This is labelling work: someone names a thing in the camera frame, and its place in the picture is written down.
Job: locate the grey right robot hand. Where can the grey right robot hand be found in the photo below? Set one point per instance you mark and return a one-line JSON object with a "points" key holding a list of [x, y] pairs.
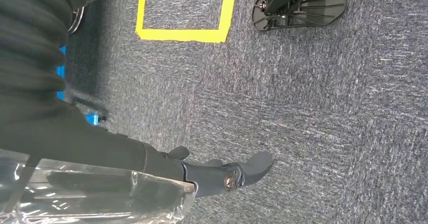
{"points": [[100, 169]]}

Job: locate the blue metal shelf rack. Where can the blue metal shelf rack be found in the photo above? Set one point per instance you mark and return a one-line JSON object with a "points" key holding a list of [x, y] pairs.
{"points": [[92, 119]]}

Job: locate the yellow floor tape square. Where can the yellow floor tape square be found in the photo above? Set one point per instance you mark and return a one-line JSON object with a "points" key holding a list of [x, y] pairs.
{"points": [[184, 35]]}

